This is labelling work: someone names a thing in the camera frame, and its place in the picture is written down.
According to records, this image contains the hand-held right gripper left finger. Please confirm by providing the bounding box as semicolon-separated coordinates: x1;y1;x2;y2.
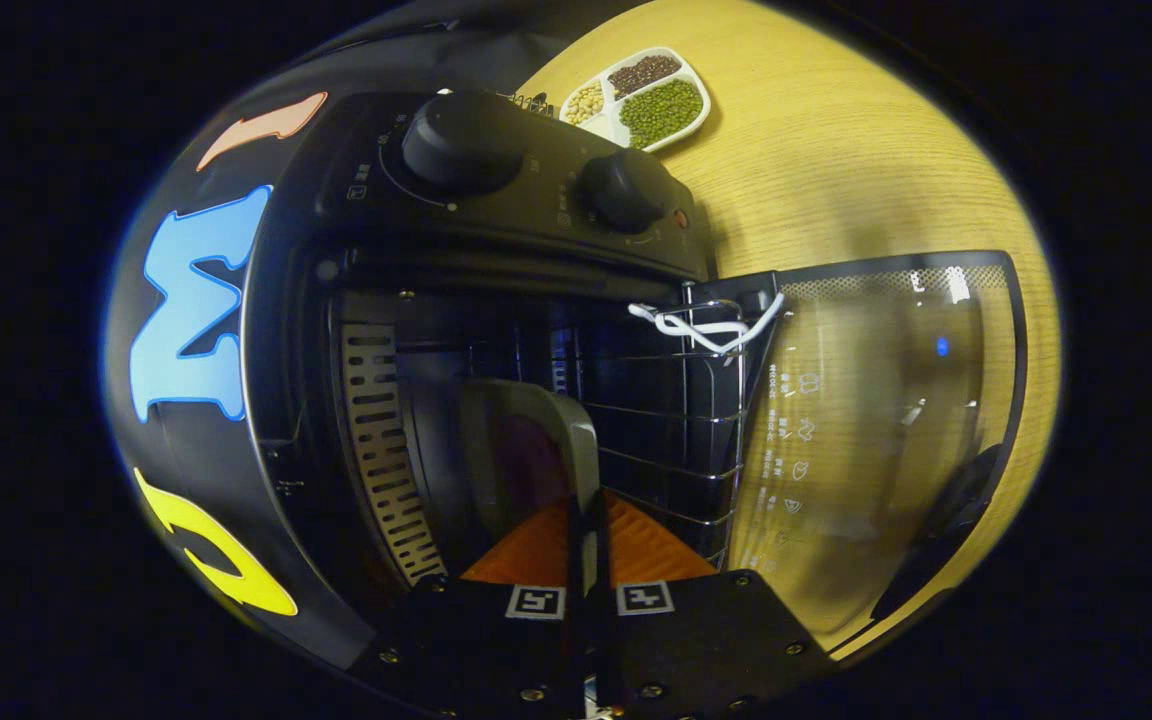
351;495;587;716

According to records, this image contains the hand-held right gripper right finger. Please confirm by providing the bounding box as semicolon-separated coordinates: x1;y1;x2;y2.
591;490;837;716

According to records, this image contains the pink round food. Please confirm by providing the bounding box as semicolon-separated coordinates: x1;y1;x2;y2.
494;413;569;513

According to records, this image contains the white square plate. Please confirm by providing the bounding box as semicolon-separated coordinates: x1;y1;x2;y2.
458;378;602;546

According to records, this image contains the black electric oven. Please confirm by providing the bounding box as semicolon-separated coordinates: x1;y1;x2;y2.
241;88;1027;671

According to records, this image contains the metal oven rack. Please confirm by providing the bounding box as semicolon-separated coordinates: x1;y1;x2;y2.
466;285;749;571

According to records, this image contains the white divided tray of beans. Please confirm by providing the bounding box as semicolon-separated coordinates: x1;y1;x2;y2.
559;46;712;153

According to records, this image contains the white cord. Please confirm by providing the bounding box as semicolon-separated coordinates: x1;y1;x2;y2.
628;292;787;355

